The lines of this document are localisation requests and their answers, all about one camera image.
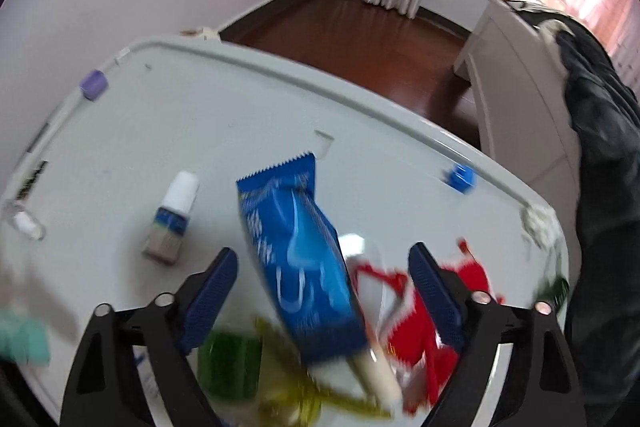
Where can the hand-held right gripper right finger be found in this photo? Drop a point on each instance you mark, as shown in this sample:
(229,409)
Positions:
(435,297)

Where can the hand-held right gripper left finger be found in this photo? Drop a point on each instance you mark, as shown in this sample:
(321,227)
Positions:
(210,302)

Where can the red knitted garment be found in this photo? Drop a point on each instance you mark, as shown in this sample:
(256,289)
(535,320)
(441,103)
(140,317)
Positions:
(425,342)

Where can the blue snack packet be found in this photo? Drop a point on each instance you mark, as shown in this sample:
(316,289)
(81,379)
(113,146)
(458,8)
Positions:
(300,267)

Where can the green translucent cap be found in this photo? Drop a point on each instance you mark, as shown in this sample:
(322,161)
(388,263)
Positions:
(230,359)

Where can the small eye drop bottle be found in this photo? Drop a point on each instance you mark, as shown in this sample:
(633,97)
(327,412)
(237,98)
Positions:
(172,217)

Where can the small white tube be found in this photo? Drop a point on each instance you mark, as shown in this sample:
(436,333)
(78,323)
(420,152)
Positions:
(380,377)

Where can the yellow plastic wrapper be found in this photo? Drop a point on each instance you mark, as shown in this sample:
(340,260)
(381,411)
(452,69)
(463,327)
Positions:
(300,384)

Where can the blue small clip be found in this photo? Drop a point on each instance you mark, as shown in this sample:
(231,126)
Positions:
(460,177)

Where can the white crumpled tissue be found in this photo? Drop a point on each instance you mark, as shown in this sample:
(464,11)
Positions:
(540,219)

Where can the teal cosmetic tube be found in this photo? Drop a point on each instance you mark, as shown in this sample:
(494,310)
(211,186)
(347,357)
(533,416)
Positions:
(22,337)

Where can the clear small bottle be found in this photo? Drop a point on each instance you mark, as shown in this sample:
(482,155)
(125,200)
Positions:
(22,222)

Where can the purple small cap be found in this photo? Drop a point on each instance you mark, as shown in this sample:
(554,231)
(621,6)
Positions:
(94,84)

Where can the black white printed blanket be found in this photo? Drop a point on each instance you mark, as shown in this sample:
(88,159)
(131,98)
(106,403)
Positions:
(550,31)

